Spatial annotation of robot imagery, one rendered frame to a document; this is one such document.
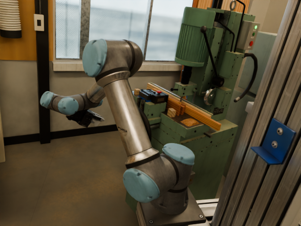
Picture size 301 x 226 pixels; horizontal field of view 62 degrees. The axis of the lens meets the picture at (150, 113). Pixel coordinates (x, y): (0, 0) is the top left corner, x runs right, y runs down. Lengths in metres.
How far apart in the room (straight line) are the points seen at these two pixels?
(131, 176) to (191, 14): 0.96
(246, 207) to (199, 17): 0.98
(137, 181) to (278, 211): 0.37
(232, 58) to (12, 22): 1.66
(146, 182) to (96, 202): 1.42
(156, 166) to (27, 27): 1.97
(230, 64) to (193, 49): 0.26
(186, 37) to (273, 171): 0.95
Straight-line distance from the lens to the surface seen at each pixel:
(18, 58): 2.54
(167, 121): 1.48
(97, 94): 1.11
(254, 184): 0.77
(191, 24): 1.43
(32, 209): 2.14
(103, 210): 2.08
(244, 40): 1.64
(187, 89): 1.55
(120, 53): 0.82
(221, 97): 1.59
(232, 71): 1.57
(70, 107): 1.12
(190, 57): 1.45
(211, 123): 1.46
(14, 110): 2.71
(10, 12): 2.30
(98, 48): 0.79
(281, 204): 0.71
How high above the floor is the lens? 1.49
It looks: 24 degrees down
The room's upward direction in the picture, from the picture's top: 9 degrees clockwise
